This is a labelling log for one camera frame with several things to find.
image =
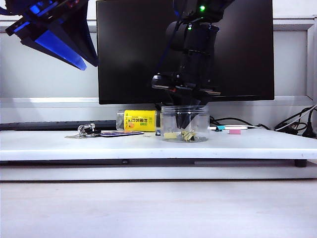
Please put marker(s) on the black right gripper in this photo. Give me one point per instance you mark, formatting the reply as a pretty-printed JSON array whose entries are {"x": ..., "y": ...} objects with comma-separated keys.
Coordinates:
[{"x": 195, "y": 67}]

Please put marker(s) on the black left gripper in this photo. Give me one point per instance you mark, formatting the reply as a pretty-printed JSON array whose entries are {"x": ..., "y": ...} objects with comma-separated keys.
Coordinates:
[{"x": 49, "y": 15}]

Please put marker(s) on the round transparent plastic box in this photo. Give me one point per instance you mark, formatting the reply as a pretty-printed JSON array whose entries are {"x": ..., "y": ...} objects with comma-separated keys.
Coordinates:
[{"x": 200, "y": 124}]

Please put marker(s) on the yellow black striped binder clip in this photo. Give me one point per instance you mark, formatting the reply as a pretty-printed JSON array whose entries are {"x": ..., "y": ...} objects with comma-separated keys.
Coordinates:
[{"x": 187, "y": 136}]

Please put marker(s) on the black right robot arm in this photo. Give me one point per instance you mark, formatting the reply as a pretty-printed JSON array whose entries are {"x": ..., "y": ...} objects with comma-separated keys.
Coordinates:
[{"x": 200, "y": 39}]

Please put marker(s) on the blue binder clip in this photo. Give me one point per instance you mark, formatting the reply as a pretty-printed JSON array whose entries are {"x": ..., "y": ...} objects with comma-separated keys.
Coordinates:
[{"x": 158, "y": 133}]

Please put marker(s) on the teal binder clip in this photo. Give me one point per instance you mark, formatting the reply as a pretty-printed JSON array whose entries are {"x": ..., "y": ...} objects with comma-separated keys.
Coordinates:
[{"x": 219, "y": 128}]

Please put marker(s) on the yellow label plastic bottle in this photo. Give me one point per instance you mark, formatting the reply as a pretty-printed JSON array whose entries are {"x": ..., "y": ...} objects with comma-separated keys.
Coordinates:
[{"x": 138, "y": 121}]

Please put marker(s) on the black computer monitor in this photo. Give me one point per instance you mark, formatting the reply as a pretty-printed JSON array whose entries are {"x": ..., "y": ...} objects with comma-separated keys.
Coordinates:
[{"x": 123, "y": 62}]

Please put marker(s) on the pink binder clip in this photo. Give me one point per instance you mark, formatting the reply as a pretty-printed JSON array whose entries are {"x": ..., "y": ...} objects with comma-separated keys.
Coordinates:
[{"x": 234, "y": 132}]

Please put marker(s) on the black keyboard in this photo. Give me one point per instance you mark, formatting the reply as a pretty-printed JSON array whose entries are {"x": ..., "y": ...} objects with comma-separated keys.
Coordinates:
[{"x": 49, "y": 125}]

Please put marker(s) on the silver key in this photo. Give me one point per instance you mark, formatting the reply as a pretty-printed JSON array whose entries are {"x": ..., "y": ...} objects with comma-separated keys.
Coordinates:
[{"x": 73, "y": 136}]

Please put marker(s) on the black key fob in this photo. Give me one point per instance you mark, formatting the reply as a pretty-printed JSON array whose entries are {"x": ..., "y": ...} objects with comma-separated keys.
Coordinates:
[{"x": 95, "y": 134}]

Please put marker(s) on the white desk riser board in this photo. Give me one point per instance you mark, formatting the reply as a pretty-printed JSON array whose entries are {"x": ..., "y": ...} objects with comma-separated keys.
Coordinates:
[{"x": 74, "y": 148}]

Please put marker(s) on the black power plug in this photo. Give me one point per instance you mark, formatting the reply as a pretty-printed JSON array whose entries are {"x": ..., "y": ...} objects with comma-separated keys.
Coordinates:
[{"x": 308, "y": 129}]

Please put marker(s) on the black riser foot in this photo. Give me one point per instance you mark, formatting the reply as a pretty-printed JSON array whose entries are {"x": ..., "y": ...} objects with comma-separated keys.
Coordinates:
[{"x": 300, "y": 163}]

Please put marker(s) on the aluminium frame rail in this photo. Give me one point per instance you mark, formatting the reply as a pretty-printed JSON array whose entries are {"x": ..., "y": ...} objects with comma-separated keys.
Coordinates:
[{"x": 49, "y": 101}]

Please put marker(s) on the aluminium frame post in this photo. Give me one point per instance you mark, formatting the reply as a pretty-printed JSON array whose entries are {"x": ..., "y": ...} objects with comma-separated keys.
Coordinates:
[{"x": 309, "y": 62}]

